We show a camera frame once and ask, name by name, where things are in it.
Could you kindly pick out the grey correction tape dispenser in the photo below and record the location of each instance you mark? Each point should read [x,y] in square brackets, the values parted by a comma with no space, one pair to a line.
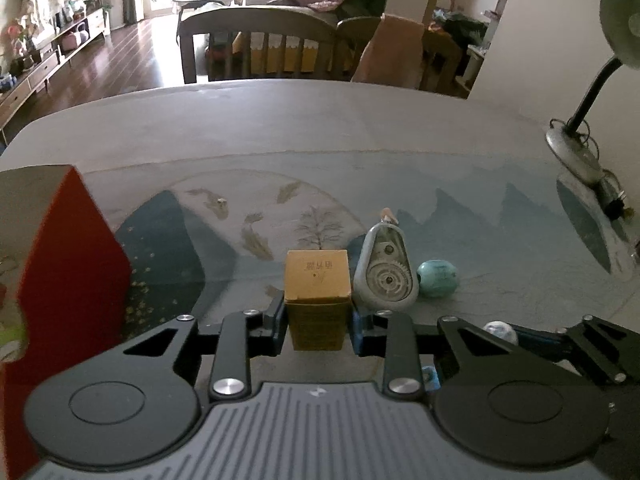
[385,270]

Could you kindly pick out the dark wooden chair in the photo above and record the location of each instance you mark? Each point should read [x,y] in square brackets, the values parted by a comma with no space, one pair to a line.
[270,40]

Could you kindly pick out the grey desk lamp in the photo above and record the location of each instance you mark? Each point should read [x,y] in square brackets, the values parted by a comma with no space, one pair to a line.
[582,110]

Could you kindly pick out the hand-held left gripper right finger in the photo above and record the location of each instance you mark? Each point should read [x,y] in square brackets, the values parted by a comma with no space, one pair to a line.
[356,332]

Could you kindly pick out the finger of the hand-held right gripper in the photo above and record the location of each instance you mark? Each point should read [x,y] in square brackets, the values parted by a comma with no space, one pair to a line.
[585,345]

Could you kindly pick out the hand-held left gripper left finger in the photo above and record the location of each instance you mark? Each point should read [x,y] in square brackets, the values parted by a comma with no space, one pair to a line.
[276,321]

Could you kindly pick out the potted flowers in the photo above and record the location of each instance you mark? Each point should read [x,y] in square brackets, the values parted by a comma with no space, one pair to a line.
[15,40]

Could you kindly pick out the wooden tv cabinet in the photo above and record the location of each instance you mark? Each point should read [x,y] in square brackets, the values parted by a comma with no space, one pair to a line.
[45,65]

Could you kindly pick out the printed table mat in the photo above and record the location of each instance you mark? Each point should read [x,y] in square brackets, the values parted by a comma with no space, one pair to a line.
[450,210]

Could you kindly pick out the red and white storage box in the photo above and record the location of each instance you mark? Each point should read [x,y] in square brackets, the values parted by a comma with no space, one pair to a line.
[55,310]

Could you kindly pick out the small clear patterned ball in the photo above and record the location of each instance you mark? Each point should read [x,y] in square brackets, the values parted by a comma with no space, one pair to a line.
[500,332]

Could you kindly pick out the teal egg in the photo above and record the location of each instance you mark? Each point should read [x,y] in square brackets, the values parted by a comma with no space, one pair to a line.
[437,278]

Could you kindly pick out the wooden chair with peach cloth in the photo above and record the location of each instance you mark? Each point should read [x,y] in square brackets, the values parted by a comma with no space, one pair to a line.
[400,55]

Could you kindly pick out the white tube with green label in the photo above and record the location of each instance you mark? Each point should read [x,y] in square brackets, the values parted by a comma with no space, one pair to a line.
[10,341]

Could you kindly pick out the small yellow cardboard box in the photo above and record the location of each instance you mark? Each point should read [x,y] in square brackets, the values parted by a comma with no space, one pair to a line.
[316,300]

